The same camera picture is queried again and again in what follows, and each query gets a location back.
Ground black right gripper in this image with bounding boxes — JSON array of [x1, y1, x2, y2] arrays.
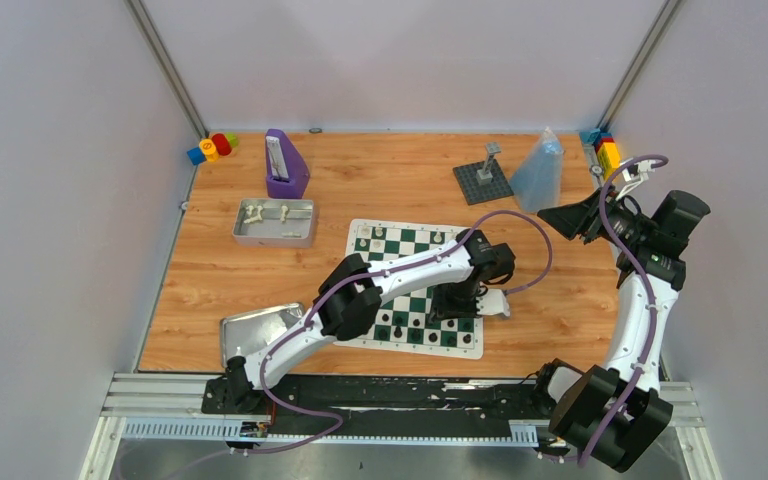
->
[[537, 184, 651, 248]]

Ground green white chess board mat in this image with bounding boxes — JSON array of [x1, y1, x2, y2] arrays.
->
[[335, 219, 484, 360]]

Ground silver tin box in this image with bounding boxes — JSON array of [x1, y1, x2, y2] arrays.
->
[[231, 198, 319, 249]]

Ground silver tin lid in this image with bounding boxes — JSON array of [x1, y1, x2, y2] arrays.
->
[[219, 302, 305, 368]]

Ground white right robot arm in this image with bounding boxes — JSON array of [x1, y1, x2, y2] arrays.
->
[[530, 190, 710, 472]]

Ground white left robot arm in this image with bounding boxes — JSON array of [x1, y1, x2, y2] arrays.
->
[[220, 230, 515, 413]]

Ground white chess pieces in tin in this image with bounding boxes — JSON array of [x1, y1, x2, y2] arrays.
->
[[236, 201, 312, 238]]

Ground blue plastic bag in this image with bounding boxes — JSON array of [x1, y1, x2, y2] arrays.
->
[[509, 128, 564, 213]]

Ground yellow red blue duplo bricks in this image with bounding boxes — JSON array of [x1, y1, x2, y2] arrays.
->
[[579, 129, 622, 180]]

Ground grey lego baseplate with tower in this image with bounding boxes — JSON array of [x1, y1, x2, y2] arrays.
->
[[453, 142, 513, 205]]

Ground purple metronome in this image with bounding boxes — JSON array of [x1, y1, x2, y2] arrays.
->
[[264, 129, 311, 199]]

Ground colourful toy block stack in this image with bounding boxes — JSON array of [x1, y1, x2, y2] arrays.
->
[[186, 133, 239, 166]]

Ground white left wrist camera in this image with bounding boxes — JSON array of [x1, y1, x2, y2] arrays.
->
[[476, 289, 511, 319]]

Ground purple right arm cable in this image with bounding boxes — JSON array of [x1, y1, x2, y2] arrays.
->
[[576, 154, 670, 468]]

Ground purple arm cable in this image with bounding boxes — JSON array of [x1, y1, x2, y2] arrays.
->
[[258, 209, 555, 455], [576, 154, 670, 468]]

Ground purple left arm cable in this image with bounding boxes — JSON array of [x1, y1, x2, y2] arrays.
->
[[258, 209, 555, 455]]

